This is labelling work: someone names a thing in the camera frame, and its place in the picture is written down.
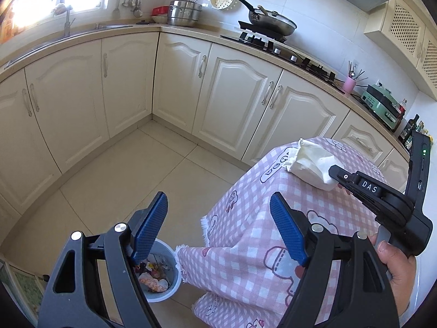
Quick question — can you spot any steel steamer pot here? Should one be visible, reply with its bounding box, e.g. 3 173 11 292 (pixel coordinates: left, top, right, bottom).
167 0 204 28

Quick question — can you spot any person's right hand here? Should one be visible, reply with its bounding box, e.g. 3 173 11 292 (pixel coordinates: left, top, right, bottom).
373 240 418 325

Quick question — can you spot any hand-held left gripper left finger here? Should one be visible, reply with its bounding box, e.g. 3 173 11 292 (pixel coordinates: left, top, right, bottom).
37 191 169 328

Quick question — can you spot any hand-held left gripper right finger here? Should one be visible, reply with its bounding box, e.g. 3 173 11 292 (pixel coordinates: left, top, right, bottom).
270 192 400 328

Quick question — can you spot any steel frying pan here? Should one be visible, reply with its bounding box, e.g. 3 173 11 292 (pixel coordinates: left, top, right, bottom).
230 0 297 37

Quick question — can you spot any green patterned panel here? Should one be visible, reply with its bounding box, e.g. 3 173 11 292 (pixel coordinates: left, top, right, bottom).
5 265 44 319

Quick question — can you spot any cream cabinet door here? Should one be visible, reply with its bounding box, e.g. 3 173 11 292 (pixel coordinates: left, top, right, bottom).
192 43 285 160
101 32 160 138
242 70 351 166
0 70 63 206
153 33 213 134
25 39 110 174
378 148 411 187

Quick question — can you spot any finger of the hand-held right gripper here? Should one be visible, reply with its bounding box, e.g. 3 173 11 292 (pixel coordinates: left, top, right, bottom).
328 165 415 226

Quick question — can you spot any blue plastic waste bin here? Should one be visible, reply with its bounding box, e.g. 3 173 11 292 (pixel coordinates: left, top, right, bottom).
135 239 182 303

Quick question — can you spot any green countertop appliance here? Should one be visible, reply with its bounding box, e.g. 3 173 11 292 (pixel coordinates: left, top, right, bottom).
360 84 407 133

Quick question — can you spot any beige stone countertop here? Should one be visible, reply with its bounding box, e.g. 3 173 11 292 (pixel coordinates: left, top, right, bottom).
0 23 411 153

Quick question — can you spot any orange white plastic bag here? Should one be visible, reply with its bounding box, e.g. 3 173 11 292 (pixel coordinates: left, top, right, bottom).
139 275 169 293

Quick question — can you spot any dark glass bottle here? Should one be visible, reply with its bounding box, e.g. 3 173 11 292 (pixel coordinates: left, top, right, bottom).
399 114 420 145

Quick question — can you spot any steel kitchen faucet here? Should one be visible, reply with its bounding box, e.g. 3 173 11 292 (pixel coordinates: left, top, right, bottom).
52 0 76 38

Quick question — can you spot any pink checked bear tablecloth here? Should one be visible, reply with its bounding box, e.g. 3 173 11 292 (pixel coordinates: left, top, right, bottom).
176 137 410 328

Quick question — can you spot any cream cabinet drawer front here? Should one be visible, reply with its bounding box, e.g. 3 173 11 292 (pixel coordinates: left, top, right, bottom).
332 111 389 159

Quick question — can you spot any cutlery bundle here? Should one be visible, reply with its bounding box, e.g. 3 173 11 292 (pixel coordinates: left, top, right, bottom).
347 60 368 84

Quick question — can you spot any black gas stove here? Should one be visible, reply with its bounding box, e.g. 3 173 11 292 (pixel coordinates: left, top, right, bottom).
220 21 346 92

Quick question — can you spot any cream lattice wall cabinet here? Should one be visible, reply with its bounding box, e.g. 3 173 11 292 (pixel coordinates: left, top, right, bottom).
364 0 437 100

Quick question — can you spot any white paper container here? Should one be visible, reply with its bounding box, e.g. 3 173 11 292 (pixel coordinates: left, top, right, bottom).
285 138 338 192

